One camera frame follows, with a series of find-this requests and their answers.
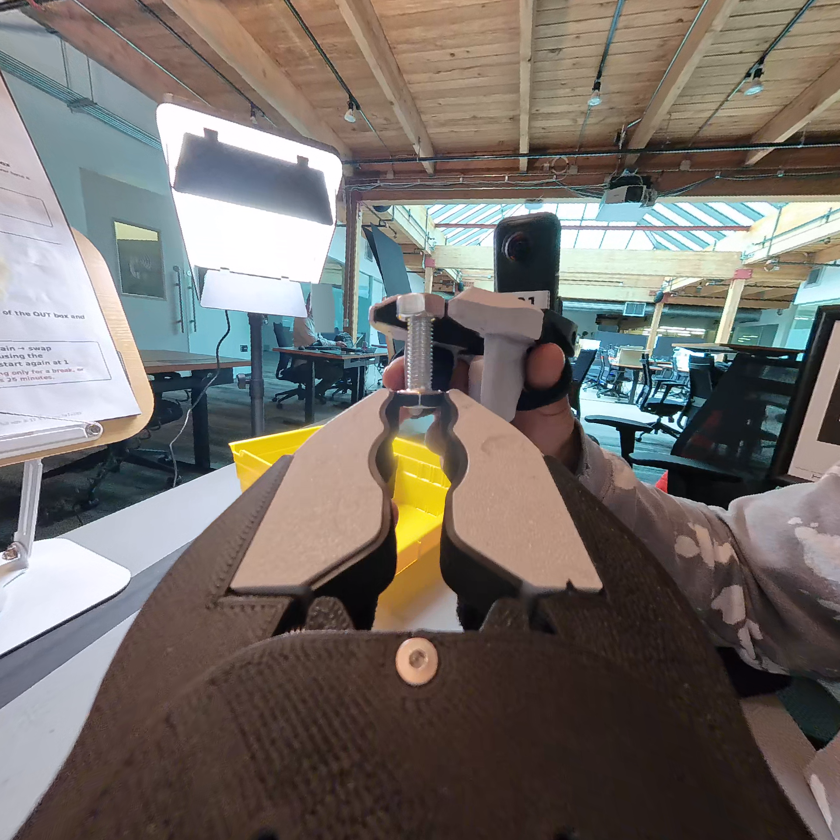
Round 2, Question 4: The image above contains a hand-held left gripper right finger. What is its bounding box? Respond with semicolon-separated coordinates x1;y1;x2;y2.
440;390;606;627

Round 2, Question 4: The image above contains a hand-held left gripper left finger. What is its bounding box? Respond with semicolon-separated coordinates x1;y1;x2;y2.
230;389;399;622

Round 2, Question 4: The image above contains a silver hex bolt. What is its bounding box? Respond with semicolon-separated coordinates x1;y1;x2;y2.
394;293;441;392

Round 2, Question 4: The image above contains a yellow plastic bin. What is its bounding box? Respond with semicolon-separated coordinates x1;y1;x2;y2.
230;423;451;578

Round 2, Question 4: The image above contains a silver hex nut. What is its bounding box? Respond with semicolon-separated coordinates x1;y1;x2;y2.
392;386;451;413

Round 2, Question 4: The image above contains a person's right forearm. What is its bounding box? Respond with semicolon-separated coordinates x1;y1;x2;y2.
571;427;840;677

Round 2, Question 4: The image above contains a person's right hand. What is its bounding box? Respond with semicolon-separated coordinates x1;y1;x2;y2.
381;339;578;456

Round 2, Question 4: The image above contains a black flat panel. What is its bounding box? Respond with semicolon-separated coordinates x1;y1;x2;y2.
364;226;414;336

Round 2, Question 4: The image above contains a wooden desk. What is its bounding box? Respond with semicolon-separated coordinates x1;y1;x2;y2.
276;348;388;421
138;351;250;473

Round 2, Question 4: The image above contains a ceiling projector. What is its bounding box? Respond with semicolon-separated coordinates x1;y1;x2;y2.
598;171;657;221

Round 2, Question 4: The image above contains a studio light panel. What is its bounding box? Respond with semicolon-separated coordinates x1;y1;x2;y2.
155;101;345;434

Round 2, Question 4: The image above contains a black mesh office chair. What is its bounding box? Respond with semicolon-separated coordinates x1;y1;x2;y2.
584;348;802;506

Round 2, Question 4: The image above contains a framed marker sign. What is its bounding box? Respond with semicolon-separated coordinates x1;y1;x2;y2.
768;305;840;487

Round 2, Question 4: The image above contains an instruction sheet stand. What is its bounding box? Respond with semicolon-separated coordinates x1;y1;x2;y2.
0;73;156;657

